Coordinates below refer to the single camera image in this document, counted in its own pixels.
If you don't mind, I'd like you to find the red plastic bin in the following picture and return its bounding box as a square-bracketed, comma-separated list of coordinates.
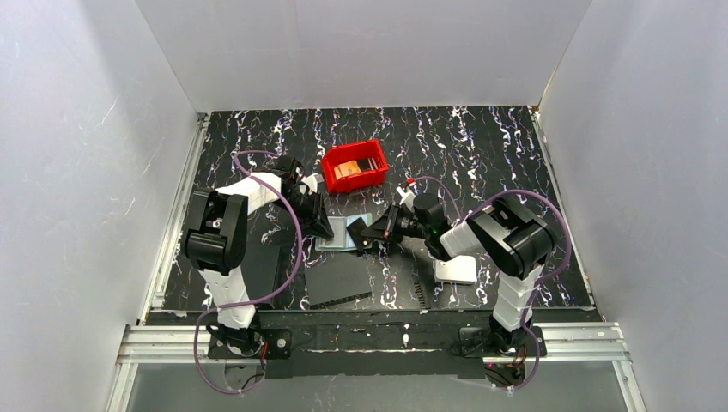
[322, 138, 389, 194]

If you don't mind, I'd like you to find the orange card left in bin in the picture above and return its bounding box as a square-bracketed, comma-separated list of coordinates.
[334, 161, 361, 179]

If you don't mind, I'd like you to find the black rectangular block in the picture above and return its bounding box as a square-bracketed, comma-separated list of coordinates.
[241, 241, 281, 300]

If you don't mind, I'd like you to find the white flat box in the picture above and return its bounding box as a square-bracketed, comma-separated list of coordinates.
[433, 256, 477, 285]

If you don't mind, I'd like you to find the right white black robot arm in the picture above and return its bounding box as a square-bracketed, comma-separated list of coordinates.
[347, 191, 556, 356]

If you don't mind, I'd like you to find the mint green card holder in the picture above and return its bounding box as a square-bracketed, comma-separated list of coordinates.
[314, 213, 372, 251]

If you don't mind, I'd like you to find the small black comb strip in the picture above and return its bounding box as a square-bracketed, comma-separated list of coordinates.
[413, 282, 430, 311]

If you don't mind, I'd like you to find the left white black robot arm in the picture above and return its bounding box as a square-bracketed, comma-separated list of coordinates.
[181, 155, 334, 354]

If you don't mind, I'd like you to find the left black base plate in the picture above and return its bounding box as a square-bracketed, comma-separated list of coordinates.
[206, 324, 292, 361]

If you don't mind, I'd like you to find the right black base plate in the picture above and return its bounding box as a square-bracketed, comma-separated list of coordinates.
[450, 326, 548, 358]

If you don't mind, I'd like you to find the black flat plate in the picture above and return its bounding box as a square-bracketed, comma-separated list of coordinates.
[304, 254, 373, 309]

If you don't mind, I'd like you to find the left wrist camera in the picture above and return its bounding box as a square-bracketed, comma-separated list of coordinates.
[301, 173, 325, 193]

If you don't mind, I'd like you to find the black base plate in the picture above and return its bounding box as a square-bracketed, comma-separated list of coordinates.
[450, 326, 548, 358]
[206, 324, 292, 361]

